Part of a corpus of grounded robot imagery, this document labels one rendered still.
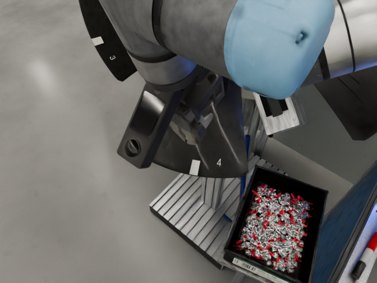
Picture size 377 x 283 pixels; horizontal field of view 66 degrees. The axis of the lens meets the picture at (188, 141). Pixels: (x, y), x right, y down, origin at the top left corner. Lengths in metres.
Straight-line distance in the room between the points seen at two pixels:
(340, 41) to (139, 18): 0.18
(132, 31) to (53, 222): 1.51
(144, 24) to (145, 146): 0.17
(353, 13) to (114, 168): 1.59
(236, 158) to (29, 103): 1.91
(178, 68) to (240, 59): 0.12
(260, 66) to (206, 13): 0.05
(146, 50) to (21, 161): 1.77
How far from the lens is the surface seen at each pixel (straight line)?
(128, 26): 0.26
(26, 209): 1.81
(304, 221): 0.69
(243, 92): 0.80
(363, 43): 0.32
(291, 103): 0.63
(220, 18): 0.20
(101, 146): 1.89
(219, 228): 1.47
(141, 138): 0.37
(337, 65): 0.32
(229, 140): 0.60
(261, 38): 0.19
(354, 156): 1.69
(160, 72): 0.31
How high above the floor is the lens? 1.45
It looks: 53 degrees down
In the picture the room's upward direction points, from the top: straight up
